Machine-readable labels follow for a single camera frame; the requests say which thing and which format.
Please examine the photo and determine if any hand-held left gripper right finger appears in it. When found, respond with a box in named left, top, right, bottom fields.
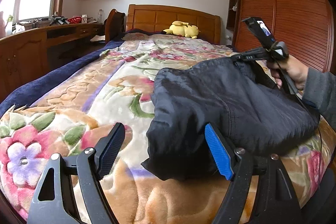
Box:
left=204, top=123, right=302, bottom=224

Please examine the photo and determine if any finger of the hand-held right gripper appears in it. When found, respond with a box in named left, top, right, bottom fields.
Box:
left=231, top=47, right=268, bottom=63
left=249, top=60, right=277, bottom=89

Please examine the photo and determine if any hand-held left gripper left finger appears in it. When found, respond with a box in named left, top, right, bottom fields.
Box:
left=26, top=122, right=126, bottom=224

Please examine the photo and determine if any dark jacket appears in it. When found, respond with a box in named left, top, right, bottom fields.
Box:
left=141, top=56, right=321, bottom=181

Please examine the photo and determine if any person's right forearm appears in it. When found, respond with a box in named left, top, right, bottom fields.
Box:
left=302, top=67, right=336, bottom=125

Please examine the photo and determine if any person's right hand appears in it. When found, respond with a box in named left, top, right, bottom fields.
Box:
left=266, top=55, right=309, bottom=92

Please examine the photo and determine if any wooden wardrobe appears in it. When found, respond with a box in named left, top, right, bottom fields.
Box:
left=231, top=0, right=335, bottom=73

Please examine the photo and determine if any wooden side shelf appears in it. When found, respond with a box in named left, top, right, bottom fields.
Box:
left=226, top=0, right=240, bottom=30

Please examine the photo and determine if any floral plush blanket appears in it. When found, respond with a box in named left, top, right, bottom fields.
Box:
left=0, top=32, right=336, bottom=224

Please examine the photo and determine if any yellow plush toy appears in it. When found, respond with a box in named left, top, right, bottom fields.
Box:
left=161, top=21, right=201, bottom=39

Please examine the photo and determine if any wooden bed headboard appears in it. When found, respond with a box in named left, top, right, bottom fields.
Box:
left=125, top=4, right=221, bottom=45

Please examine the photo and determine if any wooden desk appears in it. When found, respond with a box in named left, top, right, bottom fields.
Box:
left=0, top=22, right=105, bottom=98

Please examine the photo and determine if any wooden chair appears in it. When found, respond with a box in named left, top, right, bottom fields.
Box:
left=104, top=9, right=126, bottom=43

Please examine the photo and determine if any black garment on chair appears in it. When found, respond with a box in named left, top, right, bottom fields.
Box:
left=113, top=11, right=126, bottom=35

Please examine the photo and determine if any black cable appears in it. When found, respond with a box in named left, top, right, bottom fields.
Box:
left=291, top=88, right=324, bottom=180

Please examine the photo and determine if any black camera tripod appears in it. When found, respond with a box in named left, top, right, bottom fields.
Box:
left=50, top=12, right=70, bottom=26

